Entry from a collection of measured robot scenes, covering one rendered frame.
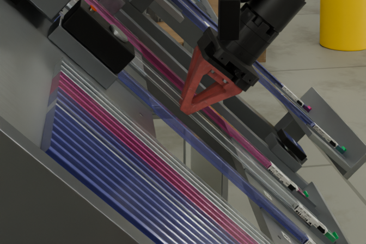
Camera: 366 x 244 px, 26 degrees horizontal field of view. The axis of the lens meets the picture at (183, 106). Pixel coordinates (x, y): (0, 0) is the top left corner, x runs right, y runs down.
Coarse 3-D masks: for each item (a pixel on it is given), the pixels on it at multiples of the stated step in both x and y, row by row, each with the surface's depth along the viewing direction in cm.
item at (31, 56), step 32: (0, 0) 75; (0, 32) 67; (32, 32) 75; (0, 64) 61; (32, 64) 68; (128, 64) 98; (0, 96) 56; (32, 96) 61; (128, 96) 85; (32, 128) 56
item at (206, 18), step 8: (184, 0) 150; (192, 8) 151; (200, 16) 151; (208, 16) 152; (208, 24) 152; (216, 24) 152; (256, 64) 156; (264, 72) 157; (272, 80) 158; (304, 104) 161
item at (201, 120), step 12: (72, 0) 94; (132, 60) 98; (144, 72) 98; (156, 72) 100; (156, 84) 99; (168, 84) 100; (168, 96) 100; (180, 96) 100; (204, 120) 102; (216, 132) 102; (228, 144) 103; (240, 156) 104; (252, 168) 105; (264, 180) 106; (276, 192) 107; (288, 204) 107
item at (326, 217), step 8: (312, 184) 128; (312, 192) 126; (320, 192) 126; (312, 200) 124; (320, 200) 123; (320, 208) 121; (328, 208) 120; (320, 216) 120; (328, 216) 118; (328, 224) 117; (336, 224) 115; (336, 232) 114; (336, 240) 112; (344, 240) 111
